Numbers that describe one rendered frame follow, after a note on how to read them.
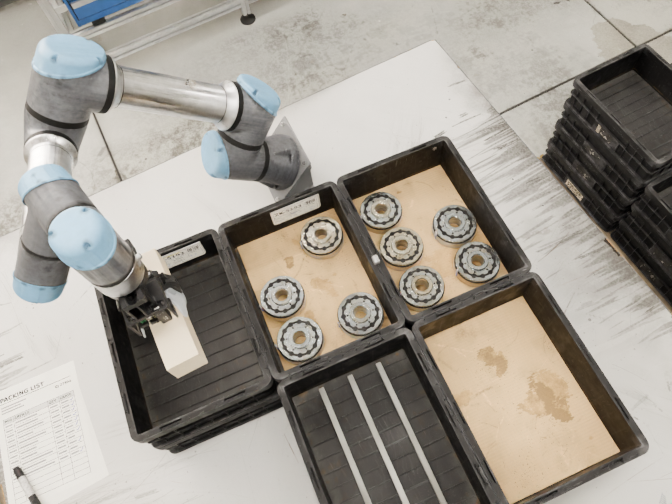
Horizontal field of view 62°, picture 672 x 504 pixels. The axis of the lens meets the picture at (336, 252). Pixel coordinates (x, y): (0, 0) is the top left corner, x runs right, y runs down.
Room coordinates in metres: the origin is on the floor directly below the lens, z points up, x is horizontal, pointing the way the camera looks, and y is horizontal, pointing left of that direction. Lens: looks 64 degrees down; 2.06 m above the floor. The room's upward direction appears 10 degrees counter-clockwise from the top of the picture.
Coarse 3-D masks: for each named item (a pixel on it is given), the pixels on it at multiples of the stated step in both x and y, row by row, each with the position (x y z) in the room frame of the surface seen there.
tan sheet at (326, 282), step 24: (312, 216) 0.72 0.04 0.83; (336, 216) 0.71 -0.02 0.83; (264, 240) 0.67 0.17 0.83; (288, 240) 0.66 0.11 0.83; (264, 264) 0.61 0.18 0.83; (288, 264) 0.60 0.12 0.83; (312, 264) 0.59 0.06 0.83; (336, 264) 0.58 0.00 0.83; (360, 264) 0.56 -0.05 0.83; (312, 288) 0.53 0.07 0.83; (336, 288) 0.51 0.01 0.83; (360, 288) 0.50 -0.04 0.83; (264, 312) 0.49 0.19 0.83; (312, 312) 0.47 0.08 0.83; (336, 312) 0.46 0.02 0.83; (360, 312) 0.45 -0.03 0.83; (384, 312) 0.44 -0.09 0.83; (336, 336) 0.40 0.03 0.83
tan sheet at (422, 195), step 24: (432, 168) 0.80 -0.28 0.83; (408, 192) 0.74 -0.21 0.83; (432, 192) 0.73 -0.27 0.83; (456, 192) 0.71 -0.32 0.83; (408, 216) 0.67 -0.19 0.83; (432, 216) 0.66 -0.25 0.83; (432, 240) 0.59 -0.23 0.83; (480, 240) 0.57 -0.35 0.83; (432, 264) 0.53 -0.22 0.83; (480, 264) 0.51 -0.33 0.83; (456, 288) 0.46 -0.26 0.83
